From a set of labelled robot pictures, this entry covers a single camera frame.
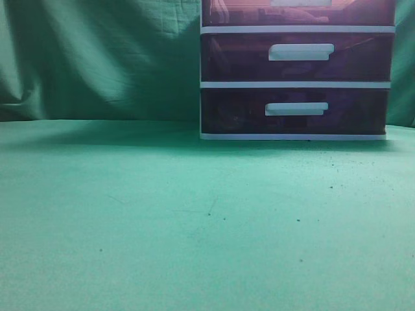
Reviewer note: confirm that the tinted drawer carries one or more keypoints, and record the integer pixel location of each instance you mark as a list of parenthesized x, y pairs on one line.
[(338, 57), (335, 111), (267, 12)]

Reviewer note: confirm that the green cloth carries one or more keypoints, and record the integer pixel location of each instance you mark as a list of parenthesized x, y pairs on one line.
[(111, 201)]

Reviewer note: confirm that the white plastic drawer cabinet frame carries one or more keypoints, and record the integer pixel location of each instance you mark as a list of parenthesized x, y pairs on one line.
[(292, 84)]

